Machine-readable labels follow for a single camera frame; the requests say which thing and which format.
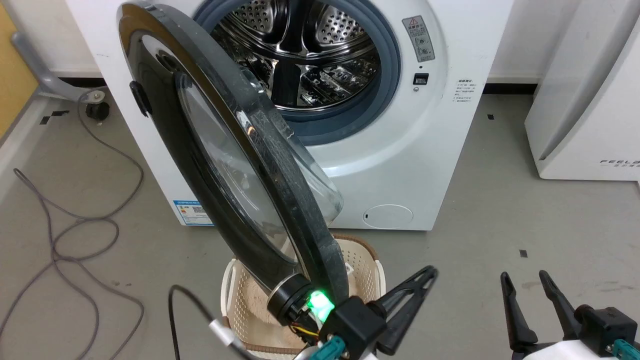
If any cream plastic laundry basket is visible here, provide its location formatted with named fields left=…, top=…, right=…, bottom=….
left=220, top=233, right=387, bottom=359

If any yellow wooden panel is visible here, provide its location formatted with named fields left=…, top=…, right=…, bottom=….
left=0, top=0, right=40, bottom=140

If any teal cable connector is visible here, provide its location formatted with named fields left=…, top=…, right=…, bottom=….
left=612, top=338, right=640, bottom=359
left=319, top=336, right=347, bottom=359

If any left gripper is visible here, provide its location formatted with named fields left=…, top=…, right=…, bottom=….
left=266, top=265, right=439, bottom=357

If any grey floor cable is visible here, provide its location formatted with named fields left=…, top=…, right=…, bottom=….
left=0, top=89, right=147, bottom=360

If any small text sticker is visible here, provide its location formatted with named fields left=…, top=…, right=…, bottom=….
left=454, top=78, right=479, bottom=104

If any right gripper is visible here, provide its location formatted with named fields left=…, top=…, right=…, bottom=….
left=499, top=270, right=640, bottom=360

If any white appliance with print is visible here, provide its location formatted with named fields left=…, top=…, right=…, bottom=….
left=523, top=0, right=640, bottom=182

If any blue energy label sticker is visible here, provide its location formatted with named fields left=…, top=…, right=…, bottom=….
left=172, top=199, right=215, bottom=227

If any round white filter cover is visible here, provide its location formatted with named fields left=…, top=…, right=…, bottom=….
left=362, top=203, right=414, bottom=230

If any black round glass washer door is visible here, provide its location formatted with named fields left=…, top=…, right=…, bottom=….
left=116, top=2, right=350, bottom=307

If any grey metal furniture leg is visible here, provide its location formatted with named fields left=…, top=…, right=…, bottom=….
left=11, top=31, right=109, bottom=102

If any white front-load washing machine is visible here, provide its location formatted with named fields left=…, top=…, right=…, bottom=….
left=65, top=0, right=516, bottom=232

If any black castor wheel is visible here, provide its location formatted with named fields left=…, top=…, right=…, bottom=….
left=85, top=101, right=111, bottom=121

